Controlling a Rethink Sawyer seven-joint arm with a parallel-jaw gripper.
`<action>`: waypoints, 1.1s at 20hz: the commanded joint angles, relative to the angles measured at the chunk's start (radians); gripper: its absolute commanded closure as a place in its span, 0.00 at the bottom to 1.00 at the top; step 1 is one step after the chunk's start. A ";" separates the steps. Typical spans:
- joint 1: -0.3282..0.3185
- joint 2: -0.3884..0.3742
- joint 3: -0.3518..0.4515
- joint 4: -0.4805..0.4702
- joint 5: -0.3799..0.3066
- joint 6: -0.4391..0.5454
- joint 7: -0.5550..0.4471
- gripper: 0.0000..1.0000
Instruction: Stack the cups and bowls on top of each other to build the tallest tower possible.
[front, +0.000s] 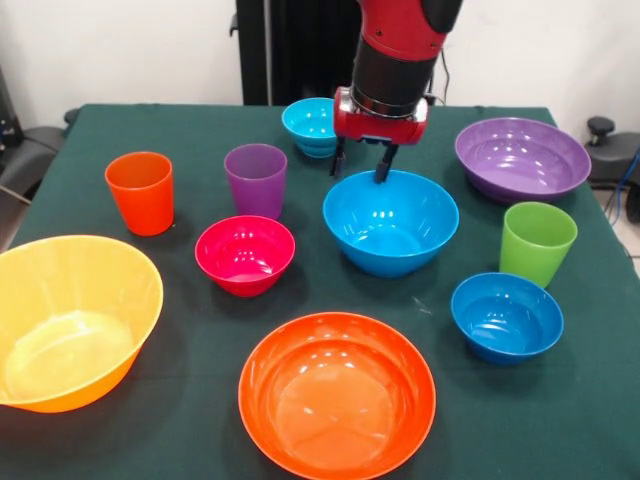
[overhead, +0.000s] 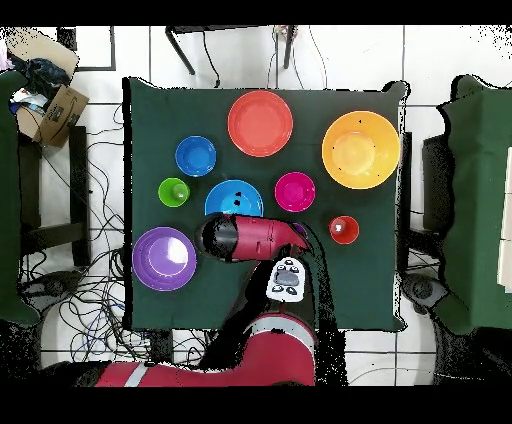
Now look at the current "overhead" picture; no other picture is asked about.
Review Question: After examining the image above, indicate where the large sky blue bowl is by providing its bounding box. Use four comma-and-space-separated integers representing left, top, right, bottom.
204, 178, 265, 217

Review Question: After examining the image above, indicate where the pink bowl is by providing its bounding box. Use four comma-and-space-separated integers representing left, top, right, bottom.
274, 171, 317, 214

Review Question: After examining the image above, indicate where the dark blue bowl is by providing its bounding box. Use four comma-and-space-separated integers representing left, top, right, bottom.
174, 135, 218, 178

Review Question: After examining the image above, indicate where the orange bowl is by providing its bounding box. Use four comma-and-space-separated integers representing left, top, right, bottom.
226, 89, 294, 158

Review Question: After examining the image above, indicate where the green cup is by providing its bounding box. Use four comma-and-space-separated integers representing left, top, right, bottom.
157, 177, 191, 208

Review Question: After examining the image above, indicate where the orange cup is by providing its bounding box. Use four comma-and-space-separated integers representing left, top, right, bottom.
328, 215, 360, 246

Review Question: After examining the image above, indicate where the purple bowl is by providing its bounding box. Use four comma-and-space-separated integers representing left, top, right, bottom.
131, 226, 198, 293

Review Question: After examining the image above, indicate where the yellow bowl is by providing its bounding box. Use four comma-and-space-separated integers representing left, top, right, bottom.
321, 110, 401, 190

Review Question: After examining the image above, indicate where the dark green table cloth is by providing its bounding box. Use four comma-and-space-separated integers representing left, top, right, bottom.
123, 77, 409, 332

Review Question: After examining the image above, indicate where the black wooden bench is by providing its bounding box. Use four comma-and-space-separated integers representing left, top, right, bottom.
17, 125, 92, 268

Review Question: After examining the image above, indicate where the printed cardboard box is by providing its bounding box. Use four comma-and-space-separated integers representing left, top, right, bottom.
15, 84, 90, 148

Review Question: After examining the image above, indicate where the green cloth side table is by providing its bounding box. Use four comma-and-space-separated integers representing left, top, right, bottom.
435, 74, 512, 335
0, 69, 41, 327

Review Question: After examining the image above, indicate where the dark blue bag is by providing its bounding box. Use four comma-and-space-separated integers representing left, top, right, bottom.
9, 55, 71, 101

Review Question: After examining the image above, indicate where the plain cardboard box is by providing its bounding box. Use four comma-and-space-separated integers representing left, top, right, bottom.
5, 27, 80, 77

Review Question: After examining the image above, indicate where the tangle of floor cables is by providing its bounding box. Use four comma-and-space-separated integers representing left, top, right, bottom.
19, 103, 209, 387

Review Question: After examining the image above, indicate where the black pedestal leg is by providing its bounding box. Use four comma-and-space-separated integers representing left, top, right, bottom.
17, 269, 85, 309
401, 271, 451, 315

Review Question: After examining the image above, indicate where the black metal frame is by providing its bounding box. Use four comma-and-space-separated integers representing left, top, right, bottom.
164, 24, 299, 77

